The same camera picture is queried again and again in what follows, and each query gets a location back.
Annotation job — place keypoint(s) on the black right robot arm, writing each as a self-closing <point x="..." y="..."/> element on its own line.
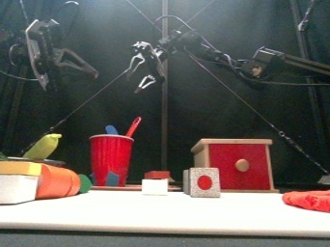
<point x="266" y="61"/>

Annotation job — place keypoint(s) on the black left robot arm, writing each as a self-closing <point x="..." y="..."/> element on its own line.
<point x="68" y="16"/>

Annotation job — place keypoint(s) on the blue plastic spoon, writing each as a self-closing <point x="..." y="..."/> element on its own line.
<point x="111" y="130"/>

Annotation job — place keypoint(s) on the red plastic cup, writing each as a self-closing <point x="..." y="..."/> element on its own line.
<point x="111" y="154"/>

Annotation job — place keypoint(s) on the light green toy vegetable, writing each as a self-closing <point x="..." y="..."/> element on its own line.
<point x="42" y="146"/>

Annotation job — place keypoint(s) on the silver metal pot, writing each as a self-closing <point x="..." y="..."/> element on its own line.
<point x="47" y="160"/>

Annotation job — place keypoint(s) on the small blue toy piece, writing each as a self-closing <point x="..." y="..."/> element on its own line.
<point x="112" y="179"/>
<point x="91" y="178"/>

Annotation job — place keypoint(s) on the wooden box red drawer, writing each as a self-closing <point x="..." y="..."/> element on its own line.
<point x="244" y="151"/>

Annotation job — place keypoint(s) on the red striped salmon sushi toy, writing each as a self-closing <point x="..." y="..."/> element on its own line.
<point x="153" y="187"/>

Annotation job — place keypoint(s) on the pink plastic tray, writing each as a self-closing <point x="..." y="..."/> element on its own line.
<point x="128" y="187"/>

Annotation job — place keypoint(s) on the dark seaweed sushi roll toy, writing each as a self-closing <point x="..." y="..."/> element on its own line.
<point x="203" y="182"/>

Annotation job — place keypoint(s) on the orange toy carrot green leaves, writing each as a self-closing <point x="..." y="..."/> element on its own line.
<point x="55" y="181"/>

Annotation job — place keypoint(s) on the yellow egg sushi toy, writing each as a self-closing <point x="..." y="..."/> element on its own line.
<point x="18" y="188"/>

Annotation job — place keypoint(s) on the red cloth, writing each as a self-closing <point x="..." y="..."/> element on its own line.
<point x="308" y="200"/>

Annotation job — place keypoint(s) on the vertical metal frame pole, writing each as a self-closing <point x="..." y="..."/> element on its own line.
<point x="164" y="128"/>

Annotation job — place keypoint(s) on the dark side frame post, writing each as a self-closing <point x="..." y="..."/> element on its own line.
<point x="312" y="106"/>

